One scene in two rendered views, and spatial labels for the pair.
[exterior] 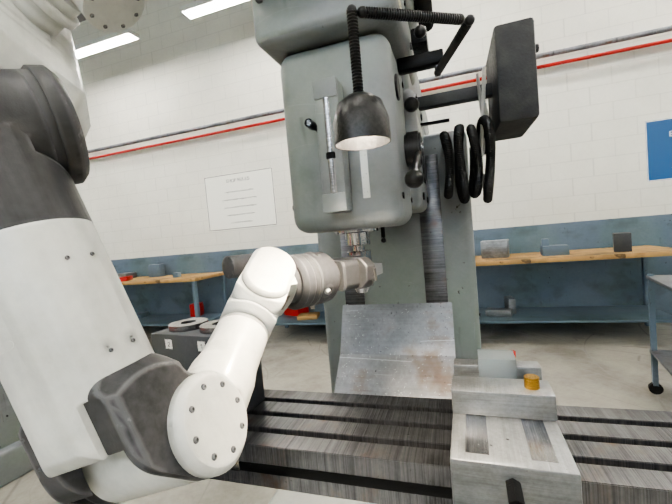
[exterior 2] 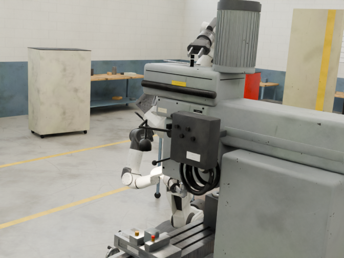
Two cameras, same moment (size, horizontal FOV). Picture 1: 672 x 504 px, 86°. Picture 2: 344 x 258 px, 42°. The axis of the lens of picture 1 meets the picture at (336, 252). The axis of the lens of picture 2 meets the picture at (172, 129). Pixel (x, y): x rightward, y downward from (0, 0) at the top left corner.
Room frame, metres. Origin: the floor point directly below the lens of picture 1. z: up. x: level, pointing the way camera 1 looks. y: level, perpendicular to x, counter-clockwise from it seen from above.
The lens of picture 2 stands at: (1.47, -2.18, 2.06)
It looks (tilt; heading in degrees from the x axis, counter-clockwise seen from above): 12 degrees down; 112
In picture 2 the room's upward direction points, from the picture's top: 4 degrees clockwise
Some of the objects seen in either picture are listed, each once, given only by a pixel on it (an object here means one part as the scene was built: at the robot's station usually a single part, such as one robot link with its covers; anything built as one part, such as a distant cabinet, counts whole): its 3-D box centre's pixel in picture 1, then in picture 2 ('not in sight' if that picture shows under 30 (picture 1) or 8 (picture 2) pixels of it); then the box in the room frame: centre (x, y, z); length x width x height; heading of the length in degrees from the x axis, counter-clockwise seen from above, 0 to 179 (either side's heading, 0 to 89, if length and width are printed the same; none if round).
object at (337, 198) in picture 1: (333, 148); not in sight; (0.60, -0.01, 1.45); 0.04 x 0.04 x 0.21; 72
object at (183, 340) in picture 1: (208, 364); (223, 207); (0.84, 0.32, 1.03); 0.22 x 0.12 x 0.20; 64
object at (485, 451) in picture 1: (500, 409); (147, 243); (0.60, -0.26, 0.98); 0.35 x 0.15 x 0.11; 160
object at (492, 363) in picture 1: (496, 370); (151, 236); (0.63, -0.27, 1.04); 0.06 x 0.05 x 0.06; 70
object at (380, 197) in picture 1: (350, 146); (186, 147); (0.71, -0.05, 1.47); 0.21 x 0.19 x 0.32; 72
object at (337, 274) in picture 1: (328, 277); (175, 184); (0.64, 0.02, 1.23); 0.13 x 0.12 x 0.10; 47
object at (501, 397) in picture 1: (500, 396); (143, 236); (0.58, -0.25, 1.02); 0.15 x 0.06 x 0.04; 70
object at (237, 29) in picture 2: not in sight; (236, 37); (0.94, -0.12, 2.05); 0.20 x 0.20 x 0.32
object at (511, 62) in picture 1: (512, 86); (193, 139); (0.88, -0.46, 1.62); 0.20 x 0.09 x 0.21; 162
